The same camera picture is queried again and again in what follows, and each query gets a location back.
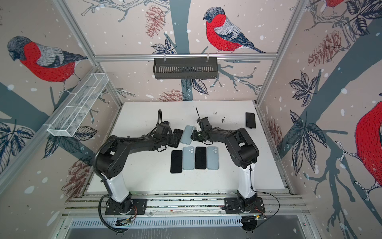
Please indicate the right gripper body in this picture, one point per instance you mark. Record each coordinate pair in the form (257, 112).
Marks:
(201, 134)

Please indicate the light-blue case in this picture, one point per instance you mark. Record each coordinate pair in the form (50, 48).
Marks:
(189, 158)
(212, 158)
(187, 135)

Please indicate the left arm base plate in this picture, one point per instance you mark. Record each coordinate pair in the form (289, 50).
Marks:
(128, 207)

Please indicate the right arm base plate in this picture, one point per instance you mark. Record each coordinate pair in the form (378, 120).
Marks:
(246, 206)

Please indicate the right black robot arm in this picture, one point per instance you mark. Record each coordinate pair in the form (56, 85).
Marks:
(243, 152)

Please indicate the white wire mesh basket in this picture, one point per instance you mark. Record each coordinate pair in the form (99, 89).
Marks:
(80, 103)

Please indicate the aluminium mounting rail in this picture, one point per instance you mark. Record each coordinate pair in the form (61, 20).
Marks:
(202, 204)

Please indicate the black hanging basket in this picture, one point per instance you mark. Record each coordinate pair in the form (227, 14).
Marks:
(185, 68)

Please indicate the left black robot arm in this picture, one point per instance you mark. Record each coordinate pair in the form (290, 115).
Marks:
(111, 158)

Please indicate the black phone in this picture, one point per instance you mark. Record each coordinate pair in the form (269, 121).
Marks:
(175, 138)
(201, 158)
(250, 120)

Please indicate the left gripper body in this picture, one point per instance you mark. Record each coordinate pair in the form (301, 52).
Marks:
(165, 140)

